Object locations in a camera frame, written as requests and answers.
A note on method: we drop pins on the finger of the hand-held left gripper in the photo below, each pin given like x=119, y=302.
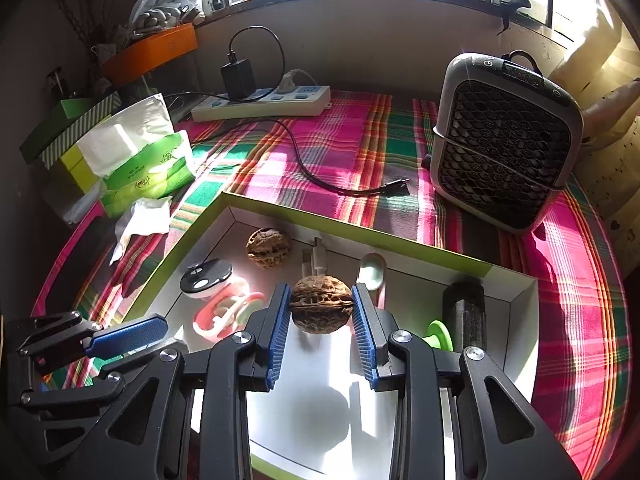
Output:
x=75, y=392
x=130, y=332

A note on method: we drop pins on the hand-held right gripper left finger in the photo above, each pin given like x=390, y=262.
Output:
x=279, y=330

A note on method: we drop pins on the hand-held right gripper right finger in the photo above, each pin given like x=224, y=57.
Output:
x=362, y=330

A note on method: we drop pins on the brown walnut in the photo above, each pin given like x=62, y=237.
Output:
x=322, y=305

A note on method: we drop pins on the pink white clip toy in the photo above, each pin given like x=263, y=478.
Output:
x=207, y=325

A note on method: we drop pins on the knobby light walnut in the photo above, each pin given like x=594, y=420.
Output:
x=267, y=247

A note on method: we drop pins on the green and white cardboard box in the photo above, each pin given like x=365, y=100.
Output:
x=310, y=410

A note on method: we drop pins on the pale green spoon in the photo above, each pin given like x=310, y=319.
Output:
x=372, y=267

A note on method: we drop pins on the green and white spool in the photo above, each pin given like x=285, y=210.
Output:
x=440, y=334

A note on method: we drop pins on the small white plastic piece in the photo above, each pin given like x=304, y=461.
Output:
x=317, y=259

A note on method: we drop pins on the round black and white container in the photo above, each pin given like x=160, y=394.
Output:
x=205, y=277

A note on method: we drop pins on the black rectangular block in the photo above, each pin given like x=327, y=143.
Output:
x=464, y=310

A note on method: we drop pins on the crumpled white tissue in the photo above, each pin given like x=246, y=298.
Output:
x=145, y=217

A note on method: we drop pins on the green tissue pack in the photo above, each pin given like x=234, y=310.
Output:
x=150, y=175

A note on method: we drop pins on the yellow-green box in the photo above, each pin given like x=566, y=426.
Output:
x=70, y=165

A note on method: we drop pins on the plaid tablecloth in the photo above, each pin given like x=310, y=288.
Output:
x=350, y=150

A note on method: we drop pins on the green striped box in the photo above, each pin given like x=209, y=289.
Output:
x=75, y=130

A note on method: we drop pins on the grey desktop fan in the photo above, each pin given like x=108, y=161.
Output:
x=500, y=150

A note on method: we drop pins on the white power strip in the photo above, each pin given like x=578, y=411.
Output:
x=310, y=100

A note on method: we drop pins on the white plug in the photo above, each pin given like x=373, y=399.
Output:
x=287, y=82

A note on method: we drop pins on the black charger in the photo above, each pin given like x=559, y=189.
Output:
x=237, y=77

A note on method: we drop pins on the white cup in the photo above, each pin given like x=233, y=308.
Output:
x=104, y=55

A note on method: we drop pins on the orange tray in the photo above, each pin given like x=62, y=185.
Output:
x=150, y=52

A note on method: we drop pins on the dry branches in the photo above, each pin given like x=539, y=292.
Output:
x=85, y=15

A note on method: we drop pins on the plastic bag of stones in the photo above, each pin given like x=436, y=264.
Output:
x=160, y=10

